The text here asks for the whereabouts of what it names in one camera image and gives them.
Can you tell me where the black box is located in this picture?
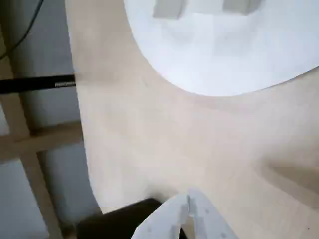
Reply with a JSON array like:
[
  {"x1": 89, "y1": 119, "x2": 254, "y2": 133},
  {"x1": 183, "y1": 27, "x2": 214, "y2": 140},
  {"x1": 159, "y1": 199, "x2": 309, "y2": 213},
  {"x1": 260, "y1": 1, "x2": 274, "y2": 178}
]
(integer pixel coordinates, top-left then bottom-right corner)
[{"x1": 76, "y1": 198, "x2": 187, "y2": 239}]

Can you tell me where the light wooden frame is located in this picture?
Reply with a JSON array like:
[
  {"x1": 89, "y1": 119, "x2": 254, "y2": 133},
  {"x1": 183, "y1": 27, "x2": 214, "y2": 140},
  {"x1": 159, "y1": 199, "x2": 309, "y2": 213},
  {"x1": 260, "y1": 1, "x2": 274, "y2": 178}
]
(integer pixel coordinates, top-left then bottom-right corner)
[{"x1": 0, "y1": 24, "x2": 83, "y2": 239}]

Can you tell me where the white cube block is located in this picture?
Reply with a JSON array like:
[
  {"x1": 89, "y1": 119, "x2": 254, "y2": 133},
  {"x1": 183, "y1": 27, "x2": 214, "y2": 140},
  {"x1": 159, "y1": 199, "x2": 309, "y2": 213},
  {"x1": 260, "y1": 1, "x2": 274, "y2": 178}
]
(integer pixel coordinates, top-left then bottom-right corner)
[
  {"x1": 152, "y1": 0, "x2": 184, "y2": 20},
  {"x1": 221, "y1": 0, "x2": 252, "y2": 16}
]

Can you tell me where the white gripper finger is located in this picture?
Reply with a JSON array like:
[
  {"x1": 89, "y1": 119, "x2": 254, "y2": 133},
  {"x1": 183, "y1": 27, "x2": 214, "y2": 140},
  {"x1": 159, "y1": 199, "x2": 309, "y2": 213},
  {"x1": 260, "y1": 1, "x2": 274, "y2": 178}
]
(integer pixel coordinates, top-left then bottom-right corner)
[
  {"x1": 188, "y1": 188, "x2": 240, "y2": 239},
  {"x1": 132, "y1": 192, "x2": 190, "y2": 239}
]

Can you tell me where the black tube with white print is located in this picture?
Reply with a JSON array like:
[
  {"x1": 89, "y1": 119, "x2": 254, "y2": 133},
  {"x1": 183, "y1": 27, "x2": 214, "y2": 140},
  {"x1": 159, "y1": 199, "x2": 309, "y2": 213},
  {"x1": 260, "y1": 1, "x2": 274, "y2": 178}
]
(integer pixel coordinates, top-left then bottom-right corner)
[{"x1": 0, "y1": 74, "x2": 76, "y2": 95}]

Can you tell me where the white paper plate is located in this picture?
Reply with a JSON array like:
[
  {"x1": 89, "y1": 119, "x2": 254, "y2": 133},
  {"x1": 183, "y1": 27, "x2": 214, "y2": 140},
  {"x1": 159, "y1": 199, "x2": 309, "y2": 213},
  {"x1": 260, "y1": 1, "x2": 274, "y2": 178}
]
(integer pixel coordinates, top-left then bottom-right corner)
[{"x1": 123, "y1": 0, "x2": 319, "y2": 97}]

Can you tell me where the thin black background cable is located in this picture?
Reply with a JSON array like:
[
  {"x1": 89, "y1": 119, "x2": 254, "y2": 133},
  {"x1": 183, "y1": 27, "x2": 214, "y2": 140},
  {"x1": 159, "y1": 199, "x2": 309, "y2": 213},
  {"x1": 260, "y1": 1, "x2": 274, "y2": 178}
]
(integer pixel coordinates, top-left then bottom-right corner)
[{"x1": 0, "y1": 0, "x2": 45, "y2": 59}]

